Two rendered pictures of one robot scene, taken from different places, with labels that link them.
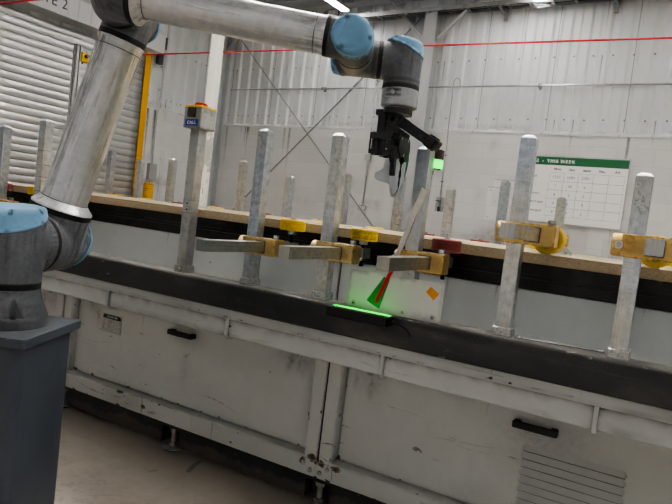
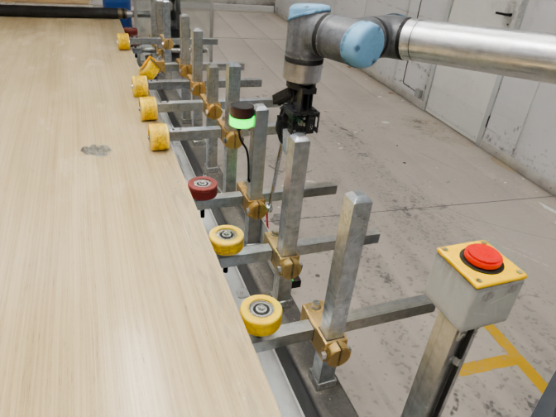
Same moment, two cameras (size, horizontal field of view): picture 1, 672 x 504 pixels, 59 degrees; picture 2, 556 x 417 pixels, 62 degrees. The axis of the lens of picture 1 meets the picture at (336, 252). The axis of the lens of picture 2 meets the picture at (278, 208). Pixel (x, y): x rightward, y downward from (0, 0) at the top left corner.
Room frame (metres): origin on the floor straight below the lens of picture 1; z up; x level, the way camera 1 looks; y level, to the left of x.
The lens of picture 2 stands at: (2.36, 0.55, 1.52)
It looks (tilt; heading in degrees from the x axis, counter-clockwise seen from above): 31 degrees down; 218
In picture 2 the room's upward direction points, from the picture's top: 6 degrees clockwise
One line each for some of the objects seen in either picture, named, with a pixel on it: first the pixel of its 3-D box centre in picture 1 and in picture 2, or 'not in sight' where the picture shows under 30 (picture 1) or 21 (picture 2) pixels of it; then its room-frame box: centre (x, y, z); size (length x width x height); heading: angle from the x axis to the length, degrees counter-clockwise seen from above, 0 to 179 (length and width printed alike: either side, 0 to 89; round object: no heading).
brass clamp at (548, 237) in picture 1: (526, 233); (229, 133); (1.40, -0.44, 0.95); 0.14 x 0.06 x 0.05; 62
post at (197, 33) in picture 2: not in sight; (197, 91); (1.17, -0.86, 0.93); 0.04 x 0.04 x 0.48; 62
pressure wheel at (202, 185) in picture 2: (444, 258); (202, 199); (1.63, -0.30, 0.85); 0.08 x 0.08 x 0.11
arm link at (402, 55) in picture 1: (402, 64); (308, 33); (1.48, -0.11, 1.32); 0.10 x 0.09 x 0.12; 87
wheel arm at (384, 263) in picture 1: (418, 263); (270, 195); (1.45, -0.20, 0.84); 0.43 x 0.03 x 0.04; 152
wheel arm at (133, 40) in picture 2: not in sight; (171, 40); (0.77, -1.54, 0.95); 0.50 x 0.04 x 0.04; 152
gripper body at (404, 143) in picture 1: (392, 134); (299, 106); (1.49, -0.10, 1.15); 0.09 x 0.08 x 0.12; 62
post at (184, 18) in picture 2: not in sight; (185, 72); (1.05, -1.08, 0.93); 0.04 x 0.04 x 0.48; 62
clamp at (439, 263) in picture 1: (421, 261); (250, 199); (1.52, -0.22, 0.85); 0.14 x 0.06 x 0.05; 62
